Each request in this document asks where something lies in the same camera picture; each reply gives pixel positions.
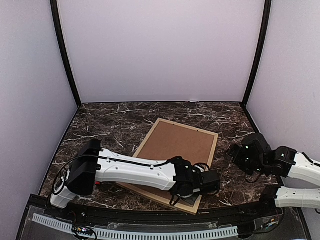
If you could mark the white slotted cable duct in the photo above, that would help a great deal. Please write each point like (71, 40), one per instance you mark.
(119, 231)

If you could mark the right black corner post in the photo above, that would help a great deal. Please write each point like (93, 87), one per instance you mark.
(258, 52)

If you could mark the small circuit board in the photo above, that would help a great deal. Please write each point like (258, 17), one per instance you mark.
(80, 231)

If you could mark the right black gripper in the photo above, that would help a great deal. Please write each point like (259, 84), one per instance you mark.
(237, 160)

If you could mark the black corner post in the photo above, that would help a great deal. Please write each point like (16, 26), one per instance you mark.
(63, 52)
(258, 52)

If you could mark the black front rail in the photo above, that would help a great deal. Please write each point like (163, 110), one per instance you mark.
(234, 215)

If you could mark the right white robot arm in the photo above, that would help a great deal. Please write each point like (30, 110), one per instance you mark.
(287, 162)

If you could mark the wooden picture frame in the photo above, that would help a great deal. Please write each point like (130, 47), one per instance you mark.
(168, 139)

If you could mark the left black corner post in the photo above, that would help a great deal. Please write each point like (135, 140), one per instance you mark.
(63, 52)

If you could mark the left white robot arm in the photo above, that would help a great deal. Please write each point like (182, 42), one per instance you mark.
(94, 164)

